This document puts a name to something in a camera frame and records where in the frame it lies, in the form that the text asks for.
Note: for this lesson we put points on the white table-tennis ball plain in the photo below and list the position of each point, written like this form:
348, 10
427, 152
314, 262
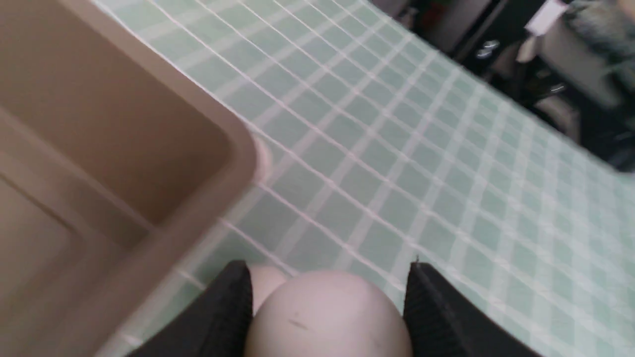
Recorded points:
328, 313

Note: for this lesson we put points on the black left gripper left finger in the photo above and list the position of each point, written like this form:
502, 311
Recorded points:
215, 324

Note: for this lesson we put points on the green checkered tablecloth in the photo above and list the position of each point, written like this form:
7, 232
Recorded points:
384, 152

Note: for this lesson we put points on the dark background furniture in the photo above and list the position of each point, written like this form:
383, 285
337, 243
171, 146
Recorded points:
570, 62

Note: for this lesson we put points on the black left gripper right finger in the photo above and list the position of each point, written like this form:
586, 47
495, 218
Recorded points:
442, 322

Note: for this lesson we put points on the olive plastic bin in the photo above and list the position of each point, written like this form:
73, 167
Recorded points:
113, 165

